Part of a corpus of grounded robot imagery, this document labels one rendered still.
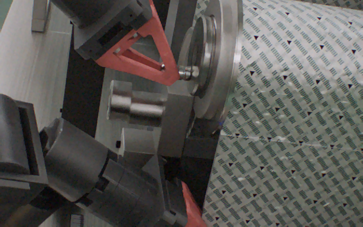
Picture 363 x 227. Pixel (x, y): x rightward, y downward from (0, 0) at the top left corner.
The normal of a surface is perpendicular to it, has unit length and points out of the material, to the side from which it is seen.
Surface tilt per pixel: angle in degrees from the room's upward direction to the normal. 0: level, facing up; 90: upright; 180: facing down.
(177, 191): 29
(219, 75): 84
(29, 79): 0
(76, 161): 59
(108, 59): 105
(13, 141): 40
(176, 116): 90
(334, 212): 91
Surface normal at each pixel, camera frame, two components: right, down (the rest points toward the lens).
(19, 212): -0.20, 0.54
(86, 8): 0.04, 0.55
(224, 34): 0.20, -0.26
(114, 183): 0.46, -0.06
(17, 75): 0.18, -0.89
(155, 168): -0.76, -0.54
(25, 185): 0.64, -0.56
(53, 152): 0.35, 0.11
